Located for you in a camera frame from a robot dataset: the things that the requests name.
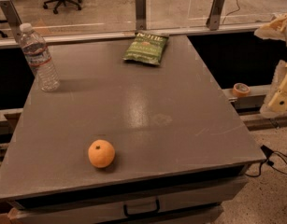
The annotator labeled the right metal bracket post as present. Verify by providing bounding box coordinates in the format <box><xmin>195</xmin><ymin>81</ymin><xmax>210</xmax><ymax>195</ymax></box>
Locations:
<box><xmin>206</xmin><ymin>0</ymin><xmax>225</xmax><ymax>31</ymax></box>

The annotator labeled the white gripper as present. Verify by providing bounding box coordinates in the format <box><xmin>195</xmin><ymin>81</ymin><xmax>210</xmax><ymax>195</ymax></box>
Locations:
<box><xmin>254</xmin><ymin>13</ymin><xmax>287</xmax><ymax>113</ymax></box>

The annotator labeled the roll of tan tape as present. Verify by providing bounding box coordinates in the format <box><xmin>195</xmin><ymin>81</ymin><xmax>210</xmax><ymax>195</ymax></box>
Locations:
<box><xmin>232</xmin><ymin>83</ymin><xmax>251</xmax><ymax>97</ymax></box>

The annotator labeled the grey table drawer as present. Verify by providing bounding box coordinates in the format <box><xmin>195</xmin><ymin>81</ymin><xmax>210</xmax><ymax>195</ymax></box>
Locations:
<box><xmin>16</xmin><ymin>175</ymin><xmax>247</xmax><ymax>224</ymax></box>

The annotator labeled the metal bracket post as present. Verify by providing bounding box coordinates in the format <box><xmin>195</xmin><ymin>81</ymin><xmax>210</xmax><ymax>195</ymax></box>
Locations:
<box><xmin>206</xmin><ymin>0</ymin><xmax>225</xmax><ymax>31</ymax></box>
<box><xmin>135</xmin><ymin>0</ymin><xmax>147</xmax><ymax>30</ymax></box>
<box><xmin>0</xmin><ymin>0</ymin><xmax>22</xmax><ymax>43</ymax></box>

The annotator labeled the orange fruit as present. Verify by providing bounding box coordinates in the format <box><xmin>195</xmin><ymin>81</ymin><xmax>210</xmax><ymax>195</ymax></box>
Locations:
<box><xmin>88</xmin><ymin>140</ymin><xmax>115</xmax><ymax>168</ymax></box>

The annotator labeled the clear plastic water bottle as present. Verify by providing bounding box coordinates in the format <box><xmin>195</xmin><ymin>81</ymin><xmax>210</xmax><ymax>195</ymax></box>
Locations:
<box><xmin>20</xmin><ymin>23</ymin><xmax>60</xmax><ymax>91</ymax></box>

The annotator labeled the middle metal bracket post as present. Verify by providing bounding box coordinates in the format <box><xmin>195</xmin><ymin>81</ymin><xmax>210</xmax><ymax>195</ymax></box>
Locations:
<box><xmin>135</xmin><ymin>0</ymin><xmax>147</xmax><ymax>30</ymax></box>

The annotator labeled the green jalapeno chip bag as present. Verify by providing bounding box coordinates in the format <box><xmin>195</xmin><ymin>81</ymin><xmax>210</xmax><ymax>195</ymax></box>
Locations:
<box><xmin>123</xmin><ymin>32</ymin><xmax>168</xmax><ymax>65</ymax></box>

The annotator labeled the left metal bracket post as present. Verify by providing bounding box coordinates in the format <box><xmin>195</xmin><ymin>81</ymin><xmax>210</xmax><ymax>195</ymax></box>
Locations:
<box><xmin>0</xmin><ymin>0</ymin><xmax>22</xmax><ymax>43</ymax></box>

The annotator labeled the black power cable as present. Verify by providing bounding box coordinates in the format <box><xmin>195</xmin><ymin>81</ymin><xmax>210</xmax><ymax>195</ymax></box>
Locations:
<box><xmin>244</xmin><ymin>144</ymin><xmax>287</xmax><ymax>178</ymax></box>

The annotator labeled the black drawer handle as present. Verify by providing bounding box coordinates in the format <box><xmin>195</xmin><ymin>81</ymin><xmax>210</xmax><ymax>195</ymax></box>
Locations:
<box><xmin>123</xmin><ymin>199</ymin><xmax>161</xmax><ymax>218</ymax></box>

